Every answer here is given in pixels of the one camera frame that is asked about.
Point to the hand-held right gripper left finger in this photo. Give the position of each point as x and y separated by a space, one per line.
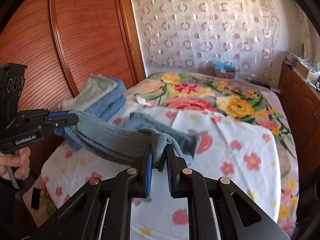
149 175

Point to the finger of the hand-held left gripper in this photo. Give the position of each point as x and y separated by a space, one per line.
65 121
58 114

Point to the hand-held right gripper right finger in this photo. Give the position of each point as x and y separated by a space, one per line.
171 177

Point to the grey-blue shorts pants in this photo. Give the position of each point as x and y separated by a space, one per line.
112 137

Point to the person's left forearm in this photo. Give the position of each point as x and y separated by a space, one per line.
5 205

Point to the person's left hand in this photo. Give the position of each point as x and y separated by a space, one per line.
22 162

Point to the blue folded jeans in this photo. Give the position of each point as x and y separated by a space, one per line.
113 102

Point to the strawberry print bed sheet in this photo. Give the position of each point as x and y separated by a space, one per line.
237 155

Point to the white crumpled tissue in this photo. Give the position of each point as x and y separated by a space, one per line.
143 101

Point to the small black flat object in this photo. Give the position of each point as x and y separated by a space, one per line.
36 198

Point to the floral blanket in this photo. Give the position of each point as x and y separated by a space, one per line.
200 100

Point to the small cardboard box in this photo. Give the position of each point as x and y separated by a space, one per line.
225 73

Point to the wooden side cabinet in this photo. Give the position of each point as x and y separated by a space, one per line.
297 97

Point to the circle patterned sheer curtain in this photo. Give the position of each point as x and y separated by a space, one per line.
200 30

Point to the cardboard box with patterned cloth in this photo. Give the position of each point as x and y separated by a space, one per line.
305 71

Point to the patterned window curtain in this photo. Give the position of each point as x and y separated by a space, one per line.
306 42

